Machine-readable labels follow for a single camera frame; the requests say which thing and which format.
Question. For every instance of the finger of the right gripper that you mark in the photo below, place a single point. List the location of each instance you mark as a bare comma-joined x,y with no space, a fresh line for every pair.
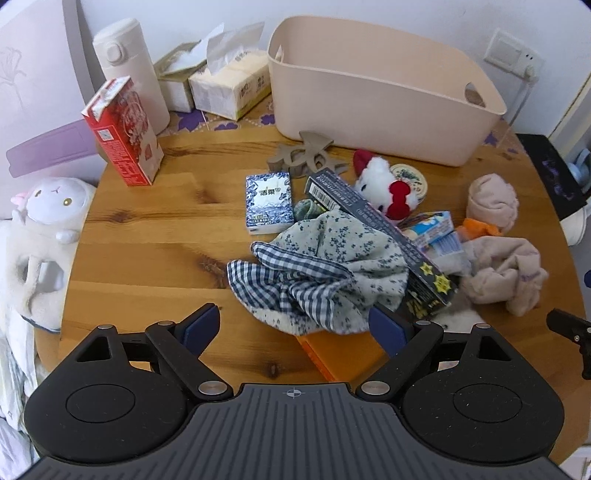
575,329

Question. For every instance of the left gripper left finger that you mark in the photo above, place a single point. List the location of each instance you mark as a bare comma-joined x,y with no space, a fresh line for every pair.
178,347

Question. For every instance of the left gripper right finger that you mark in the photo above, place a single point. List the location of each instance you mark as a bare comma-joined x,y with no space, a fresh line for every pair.
410,347

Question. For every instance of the long black cardboard box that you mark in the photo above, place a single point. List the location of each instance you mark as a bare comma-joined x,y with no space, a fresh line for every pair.
429,290

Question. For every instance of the orange plastic bottle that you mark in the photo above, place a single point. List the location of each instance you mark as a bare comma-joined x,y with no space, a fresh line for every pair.
343,358

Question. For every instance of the pink cloth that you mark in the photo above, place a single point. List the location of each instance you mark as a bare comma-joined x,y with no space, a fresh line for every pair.
504,269

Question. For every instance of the blue floral gingham cloth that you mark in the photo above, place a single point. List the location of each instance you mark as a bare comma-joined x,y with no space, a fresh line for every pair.
321,274

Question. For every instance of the cartoon print tissue pack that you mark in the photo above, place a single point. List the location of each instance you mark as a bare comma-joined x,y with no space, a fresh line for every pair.
426,228

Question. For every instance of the orange fleece scrunchie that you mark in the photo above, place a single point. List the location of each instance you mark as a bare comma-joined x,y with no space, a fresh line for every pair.
471,229

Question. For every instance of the Hello Kitty plush toy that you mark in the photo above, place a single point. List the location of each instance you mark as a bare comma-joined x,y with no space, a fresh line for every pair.
394,198

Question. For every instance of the blue white pocket tissue pack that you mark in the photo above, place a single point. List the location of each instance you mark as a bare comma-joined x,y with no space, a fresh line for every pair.
268,203

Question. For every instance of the green plaid scrunchie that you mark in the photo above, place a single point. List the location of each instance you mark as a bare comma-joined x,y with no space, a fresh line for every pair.
307,209

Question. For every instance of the round tin with plant print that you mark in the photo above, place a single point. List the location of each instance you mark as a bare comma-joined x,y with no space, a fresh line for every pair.
413,177

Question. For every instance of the beige hair claw clip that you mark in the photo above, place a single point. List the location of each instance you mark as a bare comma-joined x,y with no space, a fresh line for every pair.
307,158

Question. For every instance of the white fluffy plush toy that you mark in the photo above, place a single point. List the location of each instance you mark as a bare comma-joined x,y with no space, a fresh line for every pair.
458,320

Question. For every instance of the clear packet of wipes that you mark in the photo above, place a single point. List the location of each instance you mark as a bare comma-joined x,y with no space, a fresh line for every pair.
449,256

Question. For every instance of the white sheep plush toy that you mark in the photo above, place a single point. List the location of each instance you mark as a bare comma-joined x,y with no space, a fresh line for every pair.
46,225

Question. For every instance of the red milk carton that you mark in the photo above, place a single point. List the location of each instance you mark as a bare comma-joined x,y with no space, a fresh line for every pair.
121,126

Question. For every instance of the olive tissue box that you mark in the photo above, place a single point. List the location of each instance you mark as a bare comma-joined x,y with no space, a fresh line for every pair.
173,71

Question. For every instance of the beige plastic storage basket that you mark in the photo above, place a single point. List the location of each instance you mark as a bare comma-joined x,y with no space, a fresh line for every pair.
373,87

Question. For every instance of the yellow soft tissue pack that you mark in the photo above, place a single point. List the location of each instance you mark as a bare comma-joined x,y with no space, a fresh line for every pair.
235,76

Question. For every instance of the white thermos bottle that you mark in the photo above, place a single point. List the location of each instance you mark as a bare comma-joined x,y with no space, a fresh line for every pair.
121,51

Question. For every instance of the white wall socket switch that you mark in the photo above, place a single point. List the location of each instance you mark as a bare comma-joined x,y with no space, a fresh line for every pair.
511,55

